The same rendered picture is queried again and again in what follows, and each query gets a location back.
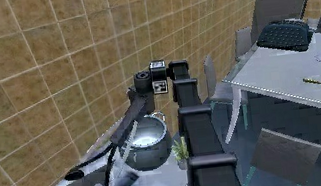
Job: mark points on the dark grey chair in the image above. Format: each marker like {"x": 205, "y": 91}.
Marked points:
{"x": 284, "y": 155}

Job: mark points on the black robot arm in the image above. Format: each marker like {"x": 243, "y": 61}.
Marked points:
{"x": 195, "y": 127}

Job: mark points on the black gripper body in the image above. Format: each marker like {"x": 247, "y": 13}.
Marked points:
{"x": 142, "y": 82}

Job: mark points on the silver sink faucet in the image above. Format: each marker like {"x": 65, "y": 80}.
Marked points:
{"x": 125, "y": 148}

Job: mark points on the black toaster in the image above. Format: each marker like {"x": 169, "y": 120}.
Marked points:
{"x": 284, "y": 35}

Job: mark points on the small green house plant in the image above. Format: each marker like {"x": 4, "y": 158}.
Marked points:
{"x": 180, "y": 150}

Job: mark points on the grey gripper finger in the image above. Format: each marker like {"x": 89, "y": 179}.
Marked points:
{"x": 91, "y": 162}
{"x": 109, "y": 169}

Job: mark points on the dark grey metal pot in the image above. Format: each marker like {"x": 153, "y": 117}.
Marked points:
{"x": 150, "y": 149}

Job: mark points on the white dining table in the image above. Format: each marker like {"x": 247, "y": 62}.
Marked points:
{"x": 283, "y": 73}

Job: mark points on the white chair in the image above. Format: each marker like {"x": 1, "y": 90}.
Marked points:
{"x": 216, "y": 81}

